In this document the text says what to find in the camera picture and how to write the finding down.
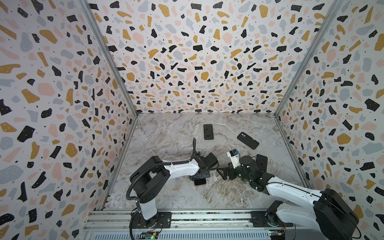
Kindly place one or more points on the black phone case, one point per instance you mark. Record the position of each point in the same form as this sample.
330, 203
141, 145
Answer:
248, 141

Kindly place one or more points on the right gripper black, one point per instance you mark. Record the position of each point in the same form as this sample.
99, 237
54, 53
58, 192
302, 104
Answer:
233, 172

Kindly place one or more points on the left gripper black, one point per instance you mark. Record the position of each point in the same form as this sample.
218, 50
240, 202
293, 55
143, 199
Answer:
206, 175

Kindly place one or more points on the left circuit board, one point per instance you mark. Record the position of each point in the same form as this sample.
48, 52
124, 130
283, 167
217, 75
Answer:
149, 235

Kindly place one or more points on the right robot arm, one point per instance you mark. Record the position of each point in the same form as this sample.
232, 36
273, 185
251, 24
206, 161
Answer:
324, 211

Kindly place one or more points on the circuit board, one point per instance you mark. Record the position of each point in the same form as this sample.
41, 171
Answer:
149, 235
277, 235

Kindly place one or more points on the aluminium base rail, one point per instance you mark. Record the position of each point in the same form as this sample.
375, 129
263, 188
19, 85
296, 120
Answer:
190, 225

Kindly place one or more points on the silver edged phone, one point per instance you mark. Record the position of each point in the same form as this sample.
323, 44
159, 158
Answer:
200, 182

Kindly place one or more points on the blue edged phone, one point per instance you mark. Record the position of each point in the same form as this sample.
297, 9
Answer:
262, 162

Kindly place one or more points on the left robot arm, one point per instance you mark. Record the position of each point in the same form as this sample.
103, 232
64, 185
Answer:
150, 178

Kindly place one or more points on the right circuit board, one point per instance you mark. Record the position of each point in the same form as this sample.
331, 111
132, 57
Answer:
277, 235

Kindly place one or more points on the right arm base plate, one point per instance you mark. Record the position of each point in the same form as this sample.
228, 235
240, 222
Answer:
260, 219

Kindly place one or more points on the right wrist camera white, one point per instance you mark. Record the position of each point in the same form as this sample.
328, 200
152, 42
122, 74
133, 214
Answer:
234, 157

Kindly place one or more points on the purple edged phone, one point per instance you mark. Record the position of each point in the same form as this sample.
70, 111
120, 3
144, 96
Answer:
208, 132

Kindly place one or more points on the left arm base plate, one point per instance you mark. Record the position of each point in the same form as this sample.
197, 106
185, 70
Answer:
162, 220

